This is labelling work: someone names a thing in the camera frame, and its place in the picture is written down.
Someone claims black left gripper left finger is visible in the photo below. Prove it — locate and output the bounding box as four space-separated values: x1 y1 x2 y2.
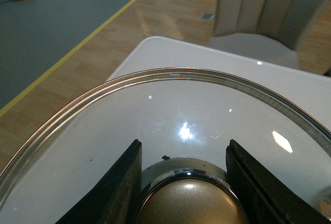
57 139 142 223

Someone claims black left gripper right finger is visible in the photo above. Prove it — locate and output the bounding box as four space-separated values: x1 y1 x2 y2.
225 140 330 223

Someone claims glass pot lid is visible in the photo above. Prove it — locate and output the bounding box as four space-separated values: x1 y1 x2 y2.
1 68 330 223

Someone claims beige chair left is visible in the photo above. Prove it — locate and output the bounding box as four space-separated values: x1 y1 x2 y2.
208 0 329 69

